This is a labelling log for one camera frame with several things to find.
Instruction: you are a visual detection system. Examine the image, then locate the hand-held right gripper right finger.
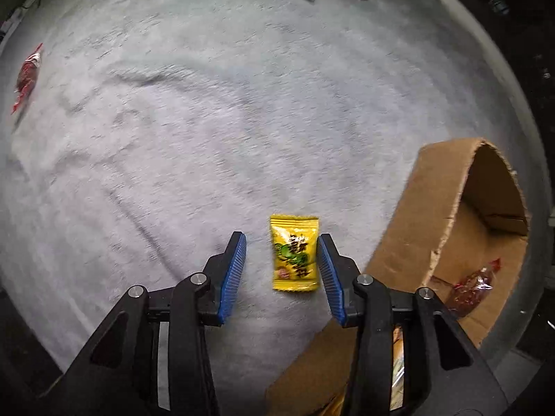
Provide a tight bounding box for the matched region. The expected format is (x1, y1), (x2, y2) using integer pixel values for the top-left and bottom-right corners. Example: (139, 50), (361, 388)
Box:
(316, 233), (511, 416)

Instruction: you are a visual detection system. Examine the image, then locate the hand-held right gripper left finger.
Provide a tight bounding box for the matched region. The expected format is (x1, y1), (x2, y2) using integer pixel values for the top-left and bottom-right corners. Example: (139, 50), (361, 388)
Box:
(39, 231), (248, 416)

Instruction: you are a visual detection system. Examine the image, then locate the yellow snack packet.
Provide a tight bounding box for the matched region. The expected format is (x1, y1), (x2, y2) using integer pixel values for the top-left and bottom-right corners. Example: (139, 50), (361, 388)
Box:
(269, 214), (321, 294)

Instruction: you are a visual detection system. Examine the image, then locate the brown cardboard box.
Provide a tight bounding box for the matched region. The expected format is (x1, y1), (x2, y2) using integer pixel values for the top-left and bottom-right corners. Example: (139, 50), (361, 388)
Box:
(265, 137), (531, 416)

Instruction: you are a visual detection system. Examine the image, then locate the clear red-edged dried fruit packet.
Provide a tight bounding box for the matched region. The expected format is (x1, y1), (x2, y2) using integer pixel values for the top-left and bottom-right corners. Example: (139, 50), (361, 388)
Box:
(446, 257), (502, 318)

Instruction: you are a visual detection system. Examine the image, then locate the pale snack packet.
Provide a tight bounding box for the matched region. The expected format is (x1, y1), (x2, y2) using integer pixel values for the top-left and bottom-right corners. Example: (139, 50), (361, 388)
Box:
(389, 328), (406, 410)

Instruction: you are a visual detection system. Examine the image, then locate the red dried fruit packet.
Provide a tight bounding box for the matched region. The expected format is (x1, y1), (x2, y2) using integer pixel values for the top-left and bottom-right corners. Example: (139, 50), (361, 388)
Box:
(10, 43), (44, 116)

